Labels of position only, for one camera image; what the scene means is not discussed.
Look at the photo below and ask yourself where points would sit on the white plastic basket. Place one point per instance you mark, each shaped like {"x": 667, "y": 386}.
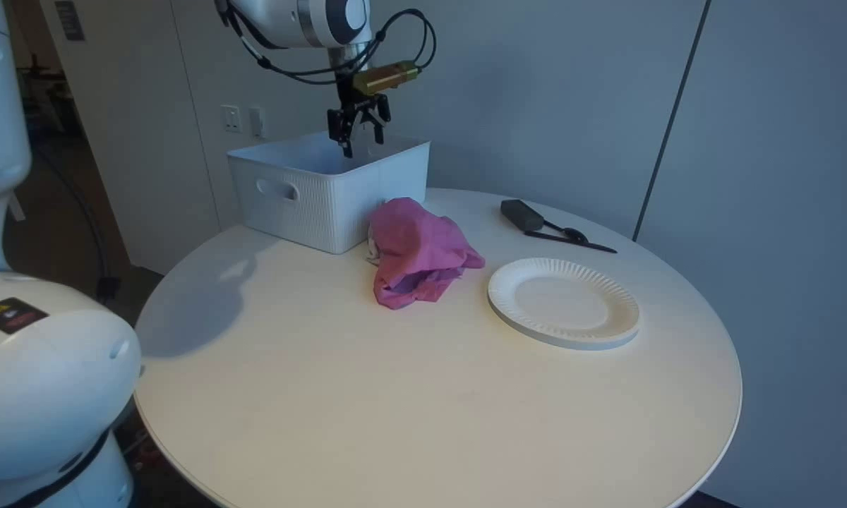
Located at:
{"x": 306, "y": 190}

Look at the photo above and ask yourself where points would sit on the pink cloth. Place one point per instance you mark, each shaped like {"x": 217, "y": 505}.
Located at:
{"x": 415, "y": 252}

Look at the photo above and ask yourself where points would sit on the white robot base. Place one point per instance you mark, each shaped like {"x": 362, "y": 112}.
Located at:
{"x": 65, "y": 362}

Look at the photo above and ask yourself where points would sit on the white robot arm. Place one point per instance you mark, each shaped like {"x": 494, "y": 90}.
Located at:
{"x": 336, "y": 26}

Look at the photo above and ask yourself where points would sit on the round white table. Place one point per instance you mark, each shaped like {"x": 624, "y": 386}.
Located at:
{"x": 276, "y": 382}

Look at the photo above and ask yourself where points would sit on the white paper plate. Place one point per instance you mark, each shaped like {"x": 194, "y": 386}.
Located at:
{"x": 561, "y": 304}

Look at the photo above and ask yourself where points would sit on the gold wrist camera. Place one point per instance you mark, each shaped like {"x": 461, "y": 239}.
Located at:
{"x": 377, "y": 81}

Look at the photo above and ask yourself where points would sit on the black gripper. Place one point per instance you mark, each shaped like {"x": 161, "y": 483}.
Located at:
{"x": 358, "y": 110}

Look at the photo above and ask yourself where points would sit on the black tool on table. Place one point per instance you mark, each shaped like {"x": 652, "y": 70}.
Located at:
{"x": 528, "y": 221}

